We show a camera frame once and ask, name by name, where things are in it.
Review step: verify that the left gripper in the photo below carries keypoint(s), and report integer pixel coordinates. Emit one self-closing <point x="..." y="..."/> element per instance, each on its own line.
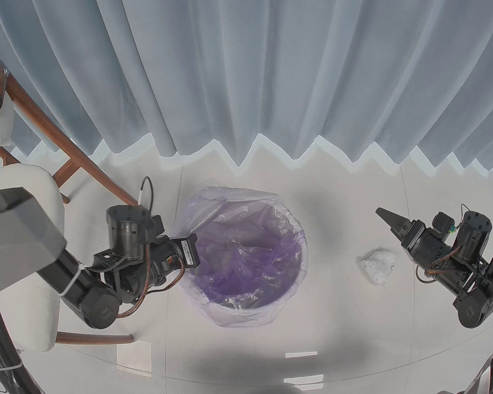
<point x="170" y="257"/>

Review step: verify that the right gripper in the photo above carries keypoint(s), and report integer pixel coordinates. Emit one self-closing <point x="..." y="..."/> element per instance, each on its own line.
<point x="427" y="244"/>

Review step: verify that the purple plastic bag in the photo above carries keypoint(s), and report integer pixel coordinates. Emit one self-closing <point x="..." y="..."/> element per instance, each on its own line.
<point x="246" y="261"/>

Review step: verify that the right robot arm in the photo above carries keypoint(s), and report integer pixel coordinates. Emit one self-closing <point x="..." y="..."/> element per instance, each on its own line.
<point x="476" y="298"/>

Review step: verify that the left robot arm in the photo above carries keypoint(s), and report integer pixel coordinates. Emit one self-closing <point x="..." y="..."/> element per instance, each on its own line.
<point x="86" y="298"/>

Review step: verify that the white trash bin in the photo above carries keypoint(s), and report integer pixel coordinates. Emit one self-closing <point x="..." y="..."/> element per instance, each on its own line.
<point x="254" y="308"/>

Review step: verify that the crumpled white paper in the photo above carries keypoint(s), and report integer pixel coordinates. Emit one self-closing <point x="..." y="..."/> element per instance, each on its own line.
<point x="378" y="267"/>

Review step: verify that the wooden chair with white cushions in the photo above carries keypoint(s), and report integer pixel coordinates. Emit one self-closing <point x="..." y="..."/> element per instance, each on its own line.
<point x="28" y="187"/>

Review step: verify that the pale blue curtain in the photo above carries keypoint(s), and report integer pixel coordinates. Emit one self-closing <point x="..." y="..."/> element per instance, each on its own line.
<point x="246" y="56"/>

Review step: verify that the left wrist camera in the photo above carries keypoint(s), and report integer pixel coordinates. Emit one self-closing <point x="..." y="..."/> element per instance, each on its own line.
<point x="155" y="226"/>

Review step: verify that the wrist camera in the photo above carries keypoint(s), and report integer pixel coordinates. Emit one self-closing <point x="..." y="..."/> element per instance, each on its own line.
<point x="155" y="226"/>
<point x="443" y="223"/>

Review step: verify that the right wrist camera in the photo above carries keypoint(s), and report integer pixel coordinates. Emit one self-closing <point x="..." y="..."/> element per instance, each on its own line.
<point x="443" y="223"/>

